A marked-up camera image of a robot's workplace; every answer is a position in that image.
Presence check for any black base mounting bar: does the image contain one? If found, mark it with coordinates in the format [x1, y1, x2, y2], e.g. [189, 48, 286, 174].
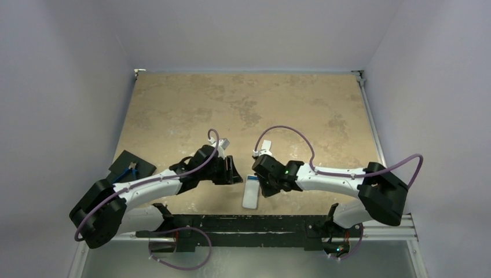
[135, 204, 362, 255]

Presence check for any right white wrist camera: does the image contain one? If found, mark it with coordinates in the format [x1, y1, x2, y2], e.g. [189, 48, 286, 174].
[252, 140, 273, 158]

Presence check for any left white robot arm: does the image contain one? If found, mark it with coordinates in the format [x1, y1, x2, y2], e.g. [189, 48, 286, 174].
[69, 145, 243, 248]

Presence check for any black box with blue tool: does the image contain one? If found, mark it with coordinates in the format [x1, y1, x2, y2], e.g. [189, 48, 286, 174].
[106, 150, 156, 184]

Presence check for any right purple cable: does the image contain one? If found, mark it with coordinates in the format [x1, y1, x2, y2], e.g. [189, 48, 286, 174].
[253, 125, 424, 189]

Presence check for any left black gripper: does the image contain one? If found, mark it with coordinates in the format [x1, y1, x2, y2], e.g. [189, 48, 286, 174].
[199, 155, 241, 184]

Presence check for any aluminium frame rail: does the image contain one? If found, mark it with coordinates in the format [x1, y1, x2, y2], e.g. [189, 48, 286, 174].
[351, 70, 428, 277]

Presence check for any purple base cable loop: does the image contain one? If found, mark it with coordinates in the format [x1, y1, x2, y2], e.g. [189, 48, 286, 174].
[148, 226, 212, 272]

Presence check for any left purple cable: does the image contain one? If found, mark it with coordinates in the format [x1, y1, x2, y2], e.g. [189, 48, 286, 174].
[74, 128, 220, 243]

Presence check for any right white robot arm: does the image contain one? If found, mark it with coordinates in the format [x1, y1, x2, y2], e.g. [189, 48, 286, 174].
[252, 155, 409, 236]

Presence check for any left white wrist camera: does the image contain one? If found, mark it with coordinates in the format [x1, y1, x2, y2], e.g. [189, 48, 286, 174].
[208, 138, 230, 158]

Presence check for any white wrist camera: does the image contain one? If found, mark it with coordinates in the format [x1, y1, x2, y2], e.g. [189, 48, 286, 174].
[208, 138, 230, 158]
[252, 140, 273, 158]

